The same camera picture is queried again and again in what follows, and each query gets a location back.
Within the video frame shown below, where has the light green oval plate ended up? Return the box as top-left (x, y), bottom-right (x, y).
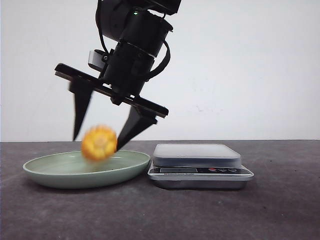
top-left (22, 150), bottom-right (151, 189)

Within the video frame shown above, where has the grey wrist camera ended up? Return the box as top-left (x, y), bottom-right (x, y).
top-left (88, 49), bottom-right (109, 73)

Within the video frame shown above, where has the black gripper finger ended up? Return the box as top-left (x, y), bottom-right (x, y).
top-left (69, 82), bottom-right (93, 141)
top-left (117, 106), bottom-right (157, 150)

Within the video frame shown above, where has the yellow corn cob piece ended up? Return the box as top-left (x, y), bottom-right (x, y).
top-left (81, 125), bottom-right (118, 163)

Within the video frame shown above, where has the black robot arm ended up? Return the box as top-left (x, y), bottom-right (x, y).
top-left (55, 0), bottom-right (180, 149)

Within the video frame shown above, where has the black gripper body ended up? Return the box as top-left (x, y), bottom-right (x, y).
top-left (54, 42), bottom-right (168, 118)

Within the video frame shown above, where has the silver digital kitchen scale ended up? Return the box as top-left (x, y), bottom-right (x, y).
top-left (147, 143), bottom-right (254, 189)

